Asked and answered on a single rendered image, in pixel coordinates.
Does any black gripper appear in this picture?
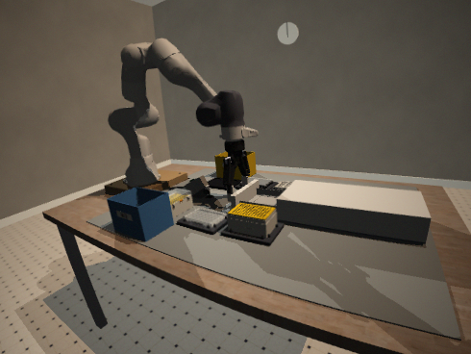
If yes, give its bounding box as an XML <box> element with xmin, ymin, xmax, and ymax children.
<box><xmin>223</xmin><ymin>140</ymin><xmax>250</xmax><ymax>202</ymax></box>

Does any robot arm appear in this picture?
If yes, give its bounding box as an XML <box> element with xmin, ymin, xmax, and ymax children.
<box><xmin>108</xmin><ymin>38</ymin><xmax>258</xmax><ymax>187</ymax></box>

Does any grey bench mat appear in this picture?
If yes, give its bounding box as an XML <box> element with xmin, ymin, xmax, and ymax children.
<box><xmin>87</xmin><ymin>188</ymin><xmax>461</xmax><ymax>341</ymax></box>

